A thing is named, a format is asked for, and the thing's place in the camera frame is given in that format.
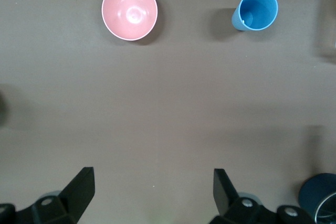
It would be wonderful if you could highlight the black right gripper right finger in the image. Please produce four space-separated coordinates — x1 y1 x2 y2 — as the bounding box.
212 168 279 224

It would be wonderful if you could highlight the blue plastic cup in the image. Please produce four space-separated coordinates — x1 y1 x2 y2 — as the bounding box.
231 0 279 32

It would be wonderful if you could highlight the black pot with blue handle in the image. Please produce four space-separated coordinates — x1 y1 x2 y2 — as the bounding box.
298 173 336 224

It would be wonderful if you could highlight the pink bowl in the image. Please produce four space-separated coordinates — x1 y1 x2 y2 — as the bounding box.
101 0 159 41

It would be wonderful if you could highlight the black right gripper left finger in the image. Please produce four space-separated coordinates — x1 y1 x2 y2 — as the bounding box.
15 166 95 224

